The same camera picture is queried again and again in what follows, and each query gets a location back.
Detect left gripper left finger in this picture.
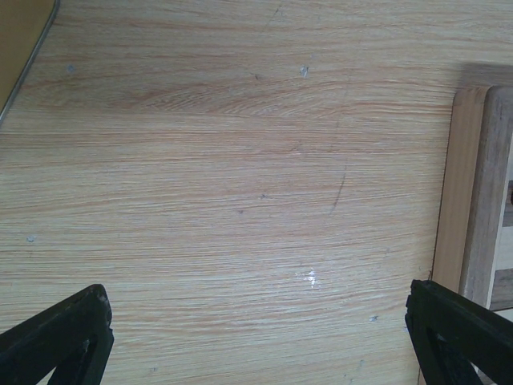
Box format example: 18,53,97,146
1,284,114,384

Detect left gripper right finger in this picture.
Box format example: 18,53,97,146
405,280,512,384

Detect wooden chess board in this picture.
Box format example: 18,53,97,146
432,86,512,312

